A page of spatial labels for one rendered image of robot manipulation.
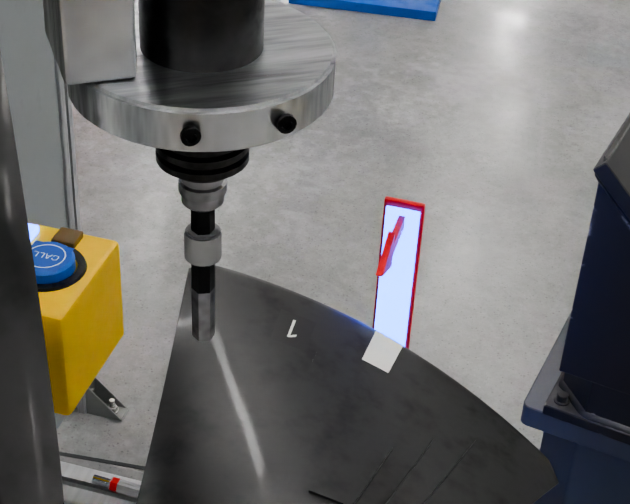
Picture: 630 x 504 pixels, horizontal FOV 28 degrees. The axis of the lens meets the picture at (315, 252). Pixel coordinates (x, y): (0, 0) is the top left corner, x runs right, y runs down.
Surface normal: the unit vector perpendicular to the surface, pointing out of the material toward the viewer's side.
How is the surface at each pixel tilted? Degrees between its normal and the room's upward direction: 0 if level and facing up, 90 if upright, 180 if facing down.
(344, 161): 0
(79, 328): 90
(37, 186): 90
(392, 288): 90
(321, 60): 0
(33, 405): 47
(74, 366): 90
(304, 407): 12
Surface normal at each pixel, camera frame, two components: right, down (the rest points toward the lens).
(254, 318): 0.27, -0.75
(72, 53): 0.33, 0.56
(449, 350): 0.04, -0.81
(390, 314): -0.28, 0.55
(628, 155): 0.65, -0.38
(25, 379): 0.36, -0.18
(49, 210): 0.96, 0.20
